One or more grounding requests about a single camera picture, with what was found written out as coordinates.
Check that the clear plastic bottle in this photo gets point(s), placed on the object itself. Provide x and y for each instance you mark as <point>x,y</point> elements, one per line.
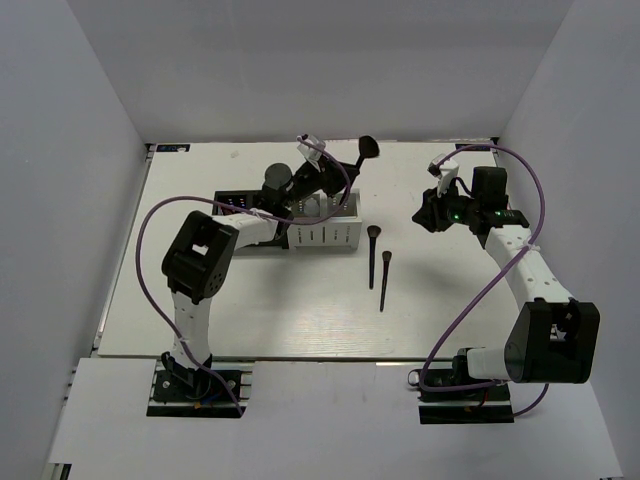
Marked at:
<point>311,207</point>

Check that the black makeup brush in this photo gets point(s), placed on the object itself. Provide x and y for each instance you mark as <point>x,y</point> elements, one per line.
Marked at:
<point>373,232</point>
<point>386,258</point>

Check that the right blue table label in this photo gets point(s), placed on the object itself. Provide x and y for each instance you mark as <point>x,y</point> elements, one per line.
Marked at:
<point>473,147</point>

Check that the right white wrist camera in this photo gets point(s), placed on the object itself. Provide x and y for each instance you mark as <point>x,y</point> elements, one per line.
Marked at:
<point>445,170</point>

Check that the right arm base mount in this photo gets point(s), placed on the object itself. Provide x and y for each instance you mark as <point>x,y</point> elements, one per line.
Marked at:
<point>478,406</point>

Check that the blue table label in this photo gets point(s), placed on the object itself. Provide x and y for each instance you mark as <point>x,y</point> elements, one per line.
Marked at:
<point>473,147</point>
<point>172,148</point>

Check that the large powder brush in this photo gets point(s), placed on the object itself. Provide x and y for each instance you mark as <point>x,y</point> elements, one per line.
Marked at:
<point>368,148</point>

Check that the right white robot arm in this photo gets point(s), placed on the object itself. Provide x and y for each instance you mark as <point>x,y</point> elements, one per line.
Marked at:
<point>554,337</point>

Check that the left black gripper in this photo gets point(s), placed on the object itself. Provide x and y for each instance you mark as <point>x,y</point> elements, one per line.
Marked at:
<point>333,175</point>

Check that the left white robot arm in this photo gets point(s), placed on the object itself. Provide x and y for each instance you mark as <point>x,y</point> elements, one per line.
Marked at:
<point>199,257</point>

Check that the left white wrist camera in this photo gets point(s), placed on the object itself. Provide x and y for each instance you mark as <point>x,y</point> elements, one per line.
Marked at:
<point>311,147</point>

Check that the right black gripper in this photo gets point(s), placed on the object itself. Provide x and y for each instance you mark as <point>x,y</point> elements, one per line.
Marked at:
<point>430,213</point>

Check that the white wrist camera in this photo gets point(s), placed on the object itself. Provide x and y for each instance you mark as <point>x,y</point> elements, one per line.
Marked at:
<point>311,147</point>
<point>445,170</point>

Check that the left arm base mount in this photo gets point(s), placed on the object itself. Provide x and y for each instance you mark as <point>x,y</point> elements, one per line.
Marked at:
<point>169,397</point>

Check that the black slotted organizer box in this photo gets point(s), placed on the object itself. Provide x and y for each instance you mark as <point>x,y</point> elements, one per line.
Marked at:
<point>246,199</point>

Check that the left blue table label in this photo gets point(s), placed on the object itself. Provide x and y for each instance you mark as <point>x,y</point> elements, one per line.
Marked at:
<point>172,148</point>

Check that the white slotted organizer box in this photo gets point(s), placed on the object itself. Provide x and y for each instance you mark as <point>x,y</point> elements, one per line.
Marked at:
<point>343,229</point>

